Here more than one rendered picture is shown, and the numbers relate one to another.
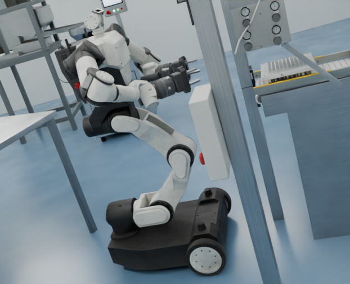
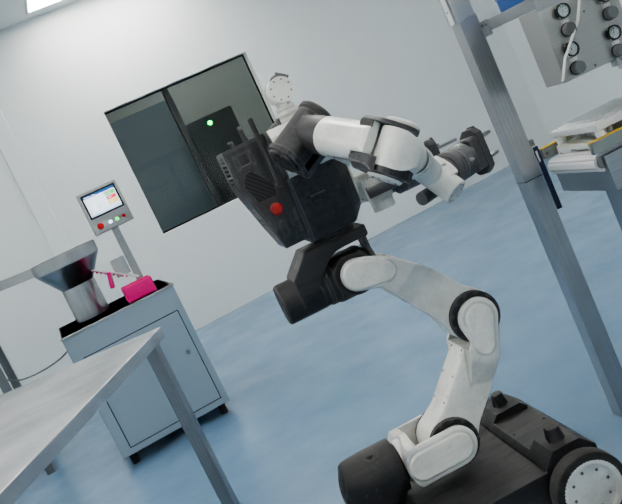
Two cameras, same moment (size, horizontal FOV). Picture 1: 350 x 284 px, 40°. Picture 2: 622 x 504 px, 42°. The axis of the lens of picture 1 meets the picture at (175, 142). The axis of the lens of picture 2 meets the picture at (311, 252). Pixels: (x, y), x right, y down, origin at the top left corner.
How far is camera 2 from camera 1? 125 cm
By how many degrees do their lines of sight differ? 25
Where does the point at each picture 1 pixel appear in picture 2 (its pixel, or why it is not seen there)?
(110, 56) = not seen: hidden behind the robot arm
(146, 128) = (409, 270)
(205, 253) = (589, 476)
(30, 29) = not seen: outside the picture
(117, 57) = not seen: hidden behind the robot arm
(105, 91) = (414, 145)
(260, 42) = (592, 58)
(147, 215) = (436, 453)
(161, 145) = (436, 301)
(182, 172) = (489, 340)
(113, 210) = (360, 470)
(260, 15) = (584, 14)
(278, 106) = not seen: outside the picture
